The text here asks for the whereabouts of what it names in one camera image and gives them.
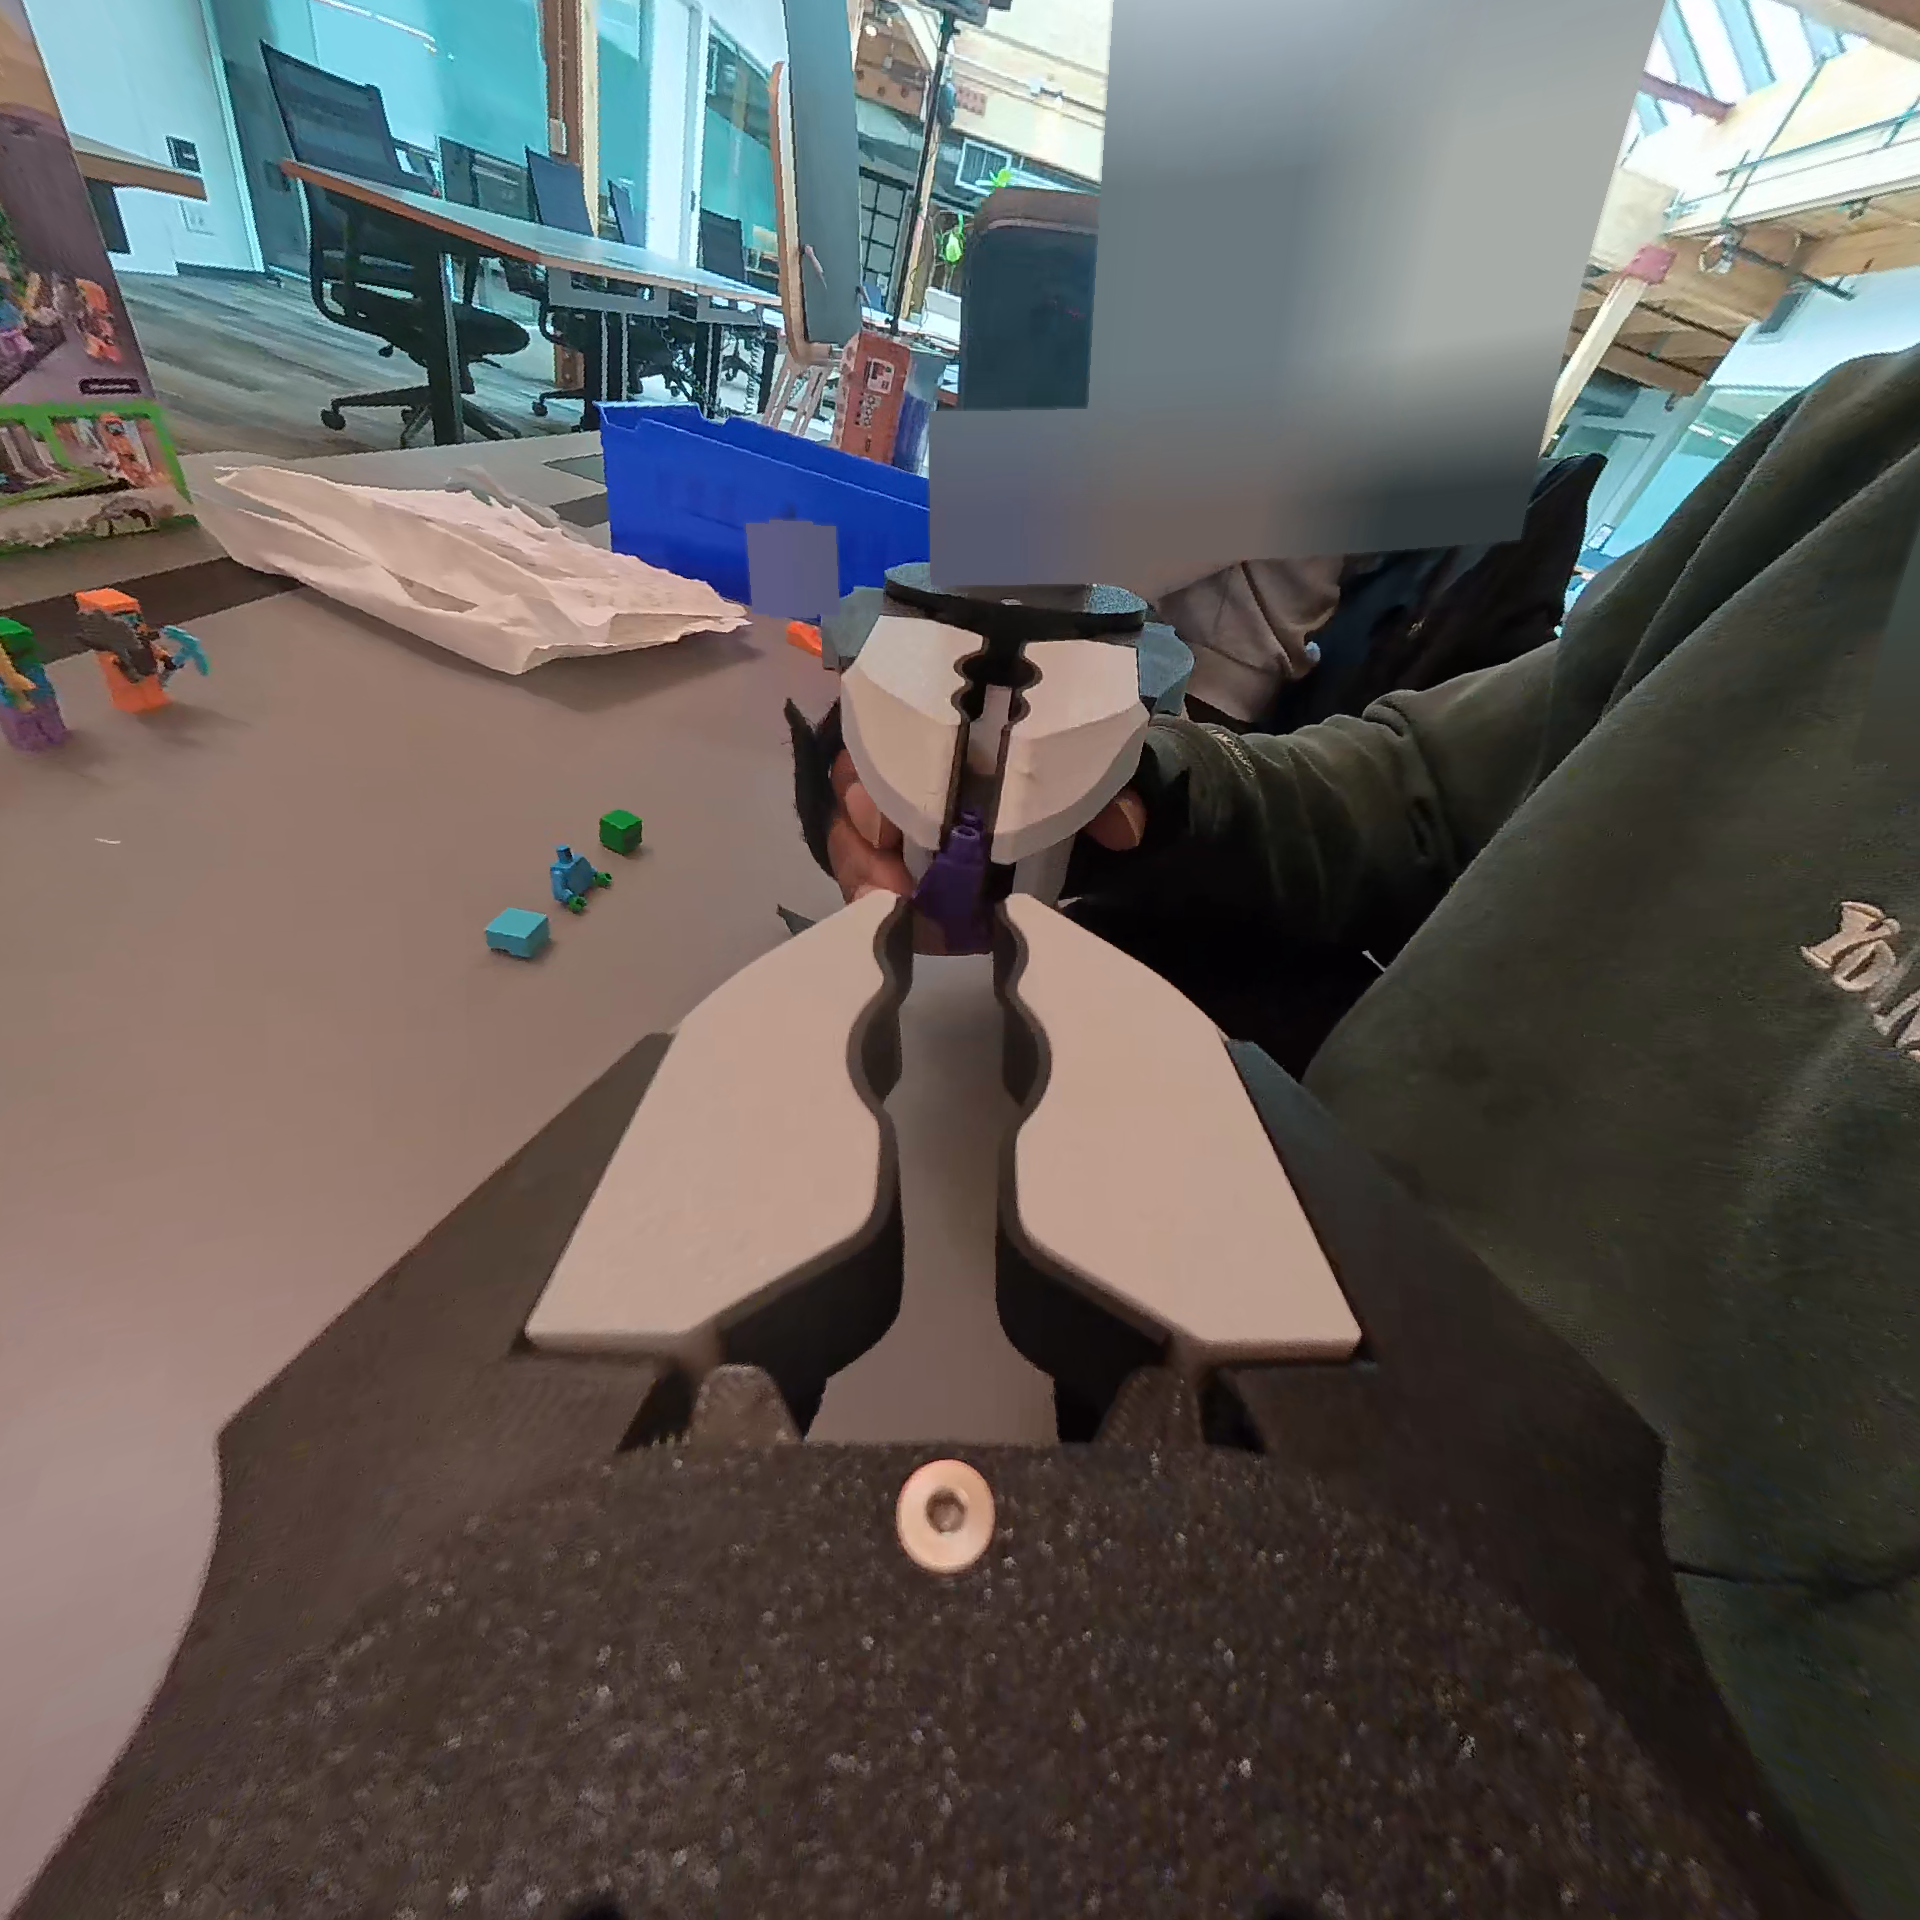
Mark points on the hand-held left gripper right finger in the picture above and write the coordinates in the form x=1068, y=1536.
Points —
x=1170, y=1187

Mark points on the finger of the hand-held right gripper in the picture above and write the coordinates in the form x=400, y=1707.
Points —
x=1082, y=738
x=900, y=721

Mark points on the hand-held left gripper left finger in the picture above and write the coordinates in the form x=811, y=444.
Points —
x=722, y=1187

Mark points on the purple toy legs piece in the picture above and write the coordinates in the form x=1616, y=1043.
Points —
x=952, y=901

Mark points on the blue plastic bin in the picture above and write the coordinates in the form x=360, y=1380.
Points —
x=706, y=496

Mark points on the small green cube brick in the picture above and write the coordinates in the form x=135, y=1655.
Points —
x=621, y=831

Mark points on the light blue cube brick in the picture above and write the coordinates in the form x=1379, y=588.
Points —
x=516, y=933

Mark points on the small blue toy creature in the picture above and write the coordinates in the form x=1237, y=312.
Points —
x=578, y=877

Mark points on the small orange grey brick model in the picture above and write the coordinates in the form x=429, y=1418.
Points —
x=135, y=662

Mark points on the green headed toy minifigure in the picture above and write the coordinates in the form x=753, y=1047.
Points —
x=31, y=706

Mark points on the person's right forearm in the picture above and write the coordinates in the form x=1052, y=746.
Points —
x=1349, y=796

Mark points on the person's right hand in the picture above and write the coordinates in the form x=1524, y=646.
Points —
x=870, y=857

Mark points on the orange cardboard box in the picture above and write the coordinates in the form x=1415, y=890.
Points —
x=887, y=398

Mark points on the white crumpled paper bag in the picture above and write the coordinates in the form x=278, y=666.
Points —
x=448, y=578

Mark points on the dark green hoodie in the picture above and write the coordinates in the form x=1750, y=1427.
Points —
x=1649, y=1124

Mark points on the grey board on wooden easel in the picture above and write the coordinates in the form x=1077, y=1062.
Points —
x=821, y=165

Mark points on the wooden top office table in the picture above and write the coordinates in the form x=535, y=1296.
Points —
x=496, y=224

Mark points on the black office chair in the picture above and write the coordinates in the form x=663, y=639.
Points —
x=377, y=255

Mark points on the brick set cardboard box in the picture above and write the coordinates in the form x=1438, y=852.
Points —
x=74, y=377

